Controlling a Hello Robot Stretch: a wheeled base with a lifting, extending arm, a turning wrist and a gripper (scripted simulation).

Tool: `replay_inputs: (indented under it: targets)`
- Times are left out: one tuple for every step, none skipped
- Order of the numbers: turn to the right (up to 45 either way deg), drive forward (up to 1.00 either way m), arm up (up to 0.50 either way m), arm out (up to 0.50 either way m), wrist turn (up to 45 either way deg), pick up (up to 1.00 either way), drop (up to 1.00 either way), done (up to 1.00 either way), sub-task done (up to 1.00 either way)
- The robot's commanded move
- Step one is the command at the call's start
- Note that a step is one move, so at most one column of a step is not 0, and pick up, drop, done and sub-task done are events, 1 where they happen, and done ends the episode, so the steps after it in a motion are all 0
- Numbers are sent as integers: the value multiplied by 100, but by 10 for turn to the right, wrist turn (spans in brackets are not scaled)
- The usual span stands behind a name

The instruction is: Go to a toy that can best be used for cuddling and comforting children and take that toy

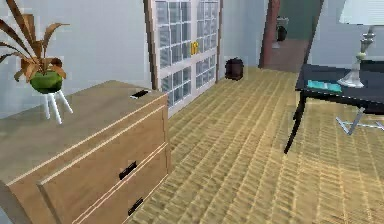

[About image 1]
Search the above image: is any black and white phone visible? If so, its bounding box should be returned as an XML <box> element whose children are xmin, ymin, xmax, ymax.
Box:
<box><xmin>129</xmin><ymin>89</ymin><xmax>151</xmax><ymax>100</ymax></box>

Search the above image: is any dark brown bin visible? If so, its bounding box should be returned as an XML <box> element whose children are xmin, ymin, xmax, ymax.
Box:
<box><xmin>224</xmin><ymin>57</ymin><xmax>245</xmax><ymax>82</ymax></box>

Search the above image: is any white glass-paned double door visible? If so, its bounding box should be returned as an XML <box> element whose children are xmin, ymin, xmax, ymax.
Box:
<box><xmin>143</xmin><ymin>0</ymin><xmax>224</xmax><ymax>118</ymax></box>

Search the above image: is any wooden chest of drawers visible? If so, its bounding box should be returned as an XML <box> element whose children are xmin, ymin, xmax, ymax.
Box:
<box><xmin>0</xmin><ymin>79</ymin><xmax>172</xmax><ymax>224</ymax></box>

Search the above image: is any black round object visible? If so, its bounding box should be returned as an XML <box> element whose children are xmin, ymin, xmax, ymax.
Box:
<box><xmin>276</xmin><ymin>25</ymin><xmax>288</xmax><ymax>42</ymax></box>

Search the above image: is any teal book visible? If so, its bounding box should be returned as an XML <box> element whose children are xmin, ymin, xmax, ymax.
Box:
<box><xmin>306</xmin><ymin>79</ymin><xmax>343</xmax><ymax>94</ymax></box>

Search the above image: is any black table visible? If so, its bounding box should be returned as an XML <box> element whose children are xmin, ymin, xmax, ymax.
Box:
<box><xmin>283</xmin><ymin>59</ymin><xmax>384</xmax><ymax>155</ymax></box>

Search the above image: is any brown plant in green pot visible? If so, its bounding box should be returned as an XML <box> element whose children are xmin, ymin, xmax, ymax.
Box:
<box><xmin>0</xmin><ymin>0</ymin><xmax>74</xmax><ymax>126</ymax></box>

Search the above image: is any grey metal chair base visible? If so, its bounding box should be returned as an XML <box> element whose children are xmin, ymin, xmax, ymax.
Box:
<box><xmin>335</xmin><ymin>107</ymin><xmax>384</xmax><ymax>136</ymax></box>

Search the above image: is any silver lamp with white shade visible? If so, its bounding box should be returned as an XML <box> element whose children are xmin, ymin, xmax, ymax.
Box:
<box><xmin>336</xmin><ymin>0</ymin><xmax>384</xmax><ymax>89</ymax></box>

